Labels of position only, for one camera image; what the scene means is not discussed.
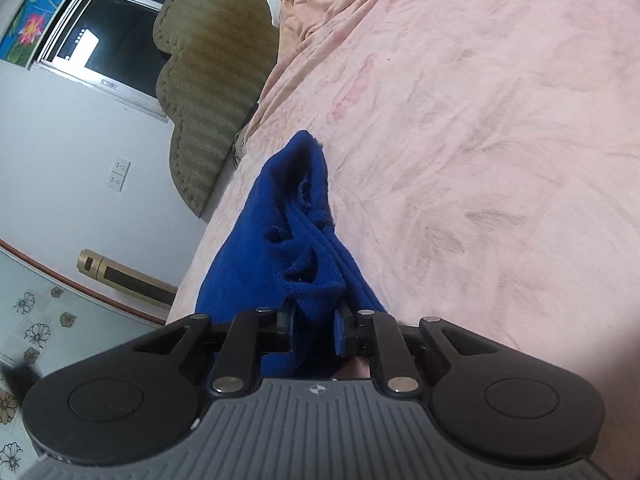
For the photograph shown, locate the lotus flower curtain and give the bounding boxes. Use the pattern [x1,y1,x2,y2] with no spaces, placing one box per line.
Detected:
[0,0,97,64]

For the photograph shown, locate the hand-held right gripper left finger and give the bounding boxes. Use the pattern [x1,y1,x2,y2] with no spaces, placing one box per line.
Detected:
[132,306,297,397]

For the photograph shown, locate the blue knit sweater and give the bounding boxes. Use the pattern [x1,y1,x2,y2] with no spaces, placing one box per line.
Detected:
[195,130,389,382]

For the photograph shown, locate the pink bed blanket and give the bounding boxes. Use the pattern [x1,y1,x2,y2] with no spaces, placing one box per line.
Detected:
[165,0,640,480]

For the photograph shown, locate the aluminium frame window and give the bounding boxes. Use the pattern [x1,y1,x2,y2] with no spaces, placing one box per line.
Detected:
[31,0,202,122]

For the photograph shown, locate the gold tower air conditioner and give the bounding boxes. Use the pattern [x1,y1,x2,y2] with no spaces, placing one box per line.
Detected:
[76,248,179,311]

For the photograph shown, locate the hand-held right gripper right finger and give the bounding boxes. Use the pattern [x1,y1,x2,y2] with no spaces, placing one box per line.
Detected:
[333,306,501,398]

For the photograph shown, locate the green striped headboard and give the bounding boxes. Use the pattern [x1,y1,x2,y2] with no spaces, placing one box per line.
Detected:
[152,0,286,219]

